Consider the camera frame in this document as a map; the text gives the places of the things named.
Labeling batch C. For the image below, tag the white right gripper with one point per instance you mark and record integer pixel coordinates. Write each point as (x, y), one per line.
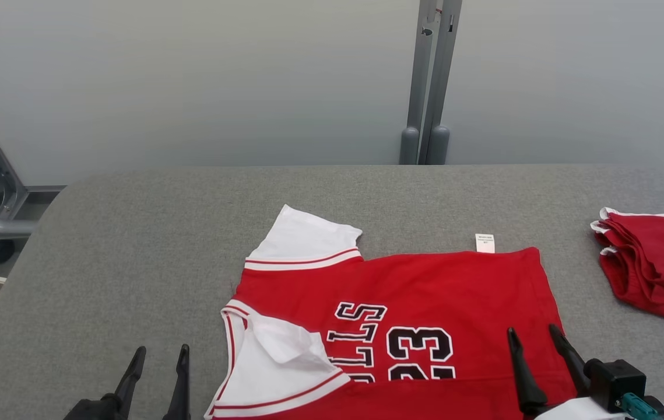
(576, 411)

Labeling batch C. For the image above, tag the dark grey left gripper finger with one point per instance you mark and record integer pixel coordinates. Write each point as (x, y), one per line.
(179, 391)
(130, 379)

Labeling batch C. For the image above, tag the red white basketball jersey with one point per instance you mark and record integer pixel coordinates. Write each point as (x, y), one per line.
(454, 291)

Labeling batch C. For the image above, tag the red shorts with white stripes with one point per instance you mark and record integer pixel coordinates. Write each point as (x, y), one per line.
(658, 262)

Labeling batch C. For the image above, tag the grey fabric sofa cushion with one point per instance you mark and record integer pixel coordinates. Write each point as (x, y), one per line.
(133, 245)

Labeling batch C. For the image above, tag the grey double upright pole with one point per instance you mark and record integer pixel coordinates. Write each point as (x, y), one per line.
(431, 87)

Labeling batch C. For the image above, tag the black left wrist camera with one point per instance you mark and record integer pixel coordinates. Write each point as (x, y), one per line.
(95, 408)

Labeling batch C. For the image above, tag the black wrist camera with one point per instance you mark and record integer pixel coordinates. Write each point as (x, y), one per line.
(614, 382)
(95, 408)

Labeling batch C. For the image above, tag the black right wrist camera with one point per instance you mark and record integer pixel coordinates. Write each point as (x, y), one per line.
(614, 382)

